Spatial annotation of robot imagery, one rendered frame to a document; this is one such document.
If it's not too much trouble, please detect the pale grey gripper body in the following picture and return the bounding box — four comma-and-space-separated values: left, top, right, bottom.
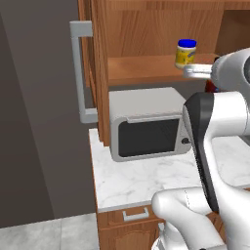
182, 63, 215, 80

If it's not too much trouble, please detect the yellow mayonnaise jar blue lid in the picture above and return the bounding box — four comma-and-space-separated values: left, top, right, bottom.
175, 38, 198, 70

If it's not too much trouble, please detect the red condiment bottle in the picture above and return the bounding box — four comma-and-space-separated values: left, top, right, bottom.
204, 79, 219, 94

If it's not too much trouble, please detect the open wooden cabinet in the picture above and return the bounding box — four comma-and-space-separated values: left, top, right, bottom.
104, 0, 250, 88

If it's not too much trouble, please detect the wooden base cabinet door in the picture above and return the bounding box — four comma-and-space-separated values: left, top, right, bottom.
98, 222, 166, 250

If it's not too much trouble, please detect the silver microwave oven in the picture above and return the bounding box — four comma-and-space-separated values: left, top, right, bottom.
108, 86, 193, 163

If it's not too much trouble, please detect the black microwave door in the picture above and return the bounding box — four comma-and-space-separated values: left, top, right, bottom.
117, 118, 181, 158

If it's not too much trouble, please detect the wooden drawer front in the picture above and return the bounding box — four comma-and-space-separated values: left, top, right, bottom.
97, 204, 161, 230

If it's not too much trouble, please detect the grey cabinet door handle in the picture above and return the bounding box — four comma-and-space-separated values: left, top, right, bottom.
68, 20, 99, 124

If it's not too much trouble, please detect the silver drawer handle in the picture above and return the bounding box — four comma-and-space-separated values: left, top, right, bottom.
121, 207, 150, 223

